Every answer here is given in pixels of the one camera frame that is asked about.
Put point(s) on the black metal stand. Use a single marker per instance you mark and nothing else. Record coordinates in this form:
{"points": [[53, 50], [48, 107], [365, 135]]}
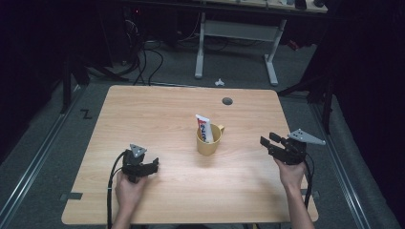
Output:
{"points": [[66, 86], [326, 95]]}

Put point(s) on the yellow cup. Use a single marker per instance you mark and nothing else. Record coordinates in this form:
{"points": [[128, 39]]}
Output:
{"points": [[208, 147]]}

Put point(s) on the metal floor rail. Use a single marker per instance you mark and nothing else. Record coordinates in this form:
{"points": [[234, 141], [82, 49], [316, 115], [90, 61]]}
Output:
{"points": [[35, 156], [342, 165]]}

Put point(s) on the white-framed desk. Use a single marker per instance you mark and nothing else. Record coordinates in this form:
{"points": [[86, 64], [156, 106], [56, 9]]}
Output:
{"points": [[238, 30]]}

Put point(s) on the grey tape strip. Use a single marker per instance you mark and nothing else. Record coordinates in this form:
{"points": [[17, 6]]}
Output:
{"points": [[72, 196], [315, 194]]}

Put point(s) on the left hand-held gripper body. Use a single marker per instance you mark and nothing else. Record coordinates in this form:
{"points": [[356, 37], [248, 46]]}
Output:
{"points": [[133, 162]]}

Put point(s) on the white toothpaste tube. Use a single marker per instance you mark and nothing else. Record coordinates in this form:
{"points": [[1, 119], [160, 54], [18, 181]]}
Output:
{"points": [[204, 127]]}

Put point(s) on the person's right hand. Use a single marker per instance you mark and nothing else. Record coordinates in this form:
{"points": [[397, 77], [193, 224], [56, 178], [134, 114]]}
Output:
{"points": [[291, 175]]}

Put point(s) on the person's left hand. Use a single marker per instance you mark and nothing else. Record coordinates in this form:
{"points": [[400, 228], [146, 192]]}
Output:
{"points": [[129, 191]]}

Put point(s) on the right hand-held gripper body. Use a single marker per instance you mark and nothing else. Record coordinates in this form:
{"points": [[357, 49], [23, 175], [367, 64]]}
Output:
{"points": [[291, 151]]}

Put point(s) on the small white floor object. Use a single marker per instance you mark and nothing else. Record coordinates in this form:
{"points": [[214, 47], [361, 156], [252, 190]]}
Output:
{"points": [[219, 82]]}

